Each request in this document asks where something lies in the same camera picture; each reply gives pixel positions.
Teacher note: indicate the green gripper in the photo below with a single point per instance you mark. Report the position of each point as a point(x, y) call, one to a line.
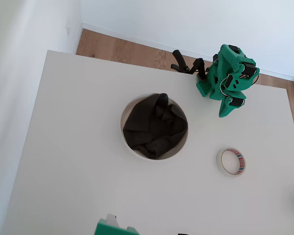
point(235, 102)

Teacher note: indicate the white masking tape roll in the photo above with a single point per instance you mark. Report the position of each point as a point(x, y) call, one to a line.
point(218, 160)

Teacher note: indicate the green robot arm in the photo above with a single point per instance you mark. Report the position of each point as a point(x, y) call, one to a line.
point(235, 61)

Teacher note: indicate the black table clamp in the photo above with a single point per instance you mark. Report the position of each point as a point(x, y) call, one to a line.
point(183, 64)

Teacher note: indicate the dark grey cloth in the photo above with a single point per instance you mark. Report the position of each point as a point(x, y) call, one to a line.
point(154, 127)

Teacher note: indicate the white round bowl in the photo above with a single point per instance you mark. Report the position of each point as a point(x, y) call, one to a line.
point(123, 117)

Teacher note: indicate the white plastic piece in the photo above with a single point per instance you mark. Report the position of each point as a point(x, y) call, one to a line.
point(112, 219)

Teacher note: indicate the green printed part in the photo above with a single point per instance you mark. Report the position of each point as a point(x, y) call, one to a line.
point(107, 228)

